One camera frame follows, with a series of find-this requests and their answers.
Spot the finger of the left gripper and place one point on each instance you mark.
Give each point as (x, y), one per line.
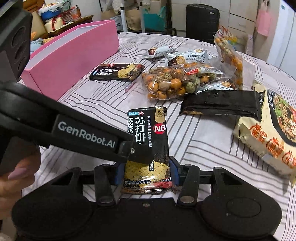
(140, 153)

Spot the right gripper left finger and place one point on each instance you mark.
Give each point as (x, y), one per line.
(106, 176)

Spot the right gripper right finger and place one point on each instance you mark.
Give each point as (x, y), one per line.
(186, 177)

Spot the black soda cracker packet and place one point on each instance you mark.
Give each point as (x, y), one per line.
(148, 169)

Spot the clear bag mixed nuts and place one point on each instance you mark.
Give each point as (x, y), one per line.
(165, 83)

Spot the person's left hand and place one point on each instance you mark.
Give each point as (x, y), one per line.
(14, 182)

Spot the pink cardboard box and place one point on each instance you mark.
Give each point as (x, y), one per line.
(59, 64)

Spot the black foil snack packet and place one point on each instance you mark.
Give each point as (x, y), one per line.
(224, 102)

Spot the wooden side table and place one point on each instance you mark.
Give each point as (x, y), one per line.
(54, 25)

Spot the beige instant noodle bag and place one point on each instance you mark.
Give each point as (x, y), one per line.
(272, 138)

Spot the small white snack packet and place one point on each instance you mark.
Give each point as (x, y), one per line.
(157, 52)

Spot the white grey snack packet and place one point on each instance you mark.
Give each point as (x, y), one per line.
(196, 55)

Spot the teal shopping bag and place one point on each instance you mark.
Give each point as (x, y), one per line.
(155, 22)

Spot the black suitcase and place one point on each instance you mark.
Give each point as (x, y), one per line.
(202, 22)

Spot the white folding table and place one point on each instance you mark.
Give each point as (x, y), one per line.
(132, 19)

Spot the pink paper bag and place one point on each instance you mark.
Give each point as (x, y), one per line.
(263, 19)

